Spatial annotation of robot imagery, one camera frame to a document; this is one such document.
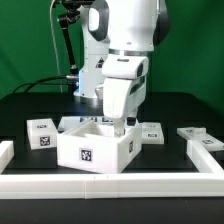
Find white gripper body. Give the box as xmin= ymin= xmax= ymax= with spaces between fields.
xmin=102 ymin=54 xmax=149 ymax=120

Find white small door part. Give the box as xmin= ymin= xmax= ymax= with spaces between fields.
xmin=142 ymin=122 xmax=164 ymax=144

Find white cabinet body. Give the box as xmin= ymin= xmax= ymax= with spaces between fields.
xmin=57 ymin=119 xmax=142 ymax=174

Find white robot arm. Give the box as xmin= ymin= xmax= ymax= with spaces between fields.
xmin=76 ymin=0 xmax=170 ymax=137

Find white flat panel with tags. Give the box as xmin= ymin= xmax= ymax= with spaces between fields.
xmin=58 ymin=116 xmax=112 ymax=132

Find white small box part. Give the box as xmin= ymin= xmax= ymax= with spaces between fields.
xmin=27 ymin=118 xmax=58 ymax=150

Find black cables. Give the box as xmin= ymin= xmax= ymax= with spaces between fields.
xmin=12 ymin=74 xmax=80 ymax=94

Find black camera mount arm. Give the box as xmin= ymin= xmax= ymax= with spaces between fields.
xmin=53 ymin=0 xmax=98 ymax=76

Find white U-shaped fence frame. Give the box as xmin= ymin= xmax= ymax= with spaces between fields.
xmin=0 ymin=140 xmax=224 ymax=199

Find white hanging cable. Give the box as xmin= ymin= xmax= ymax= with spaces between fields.
xmin=49 ymin=0 xmax=64 ymax=94

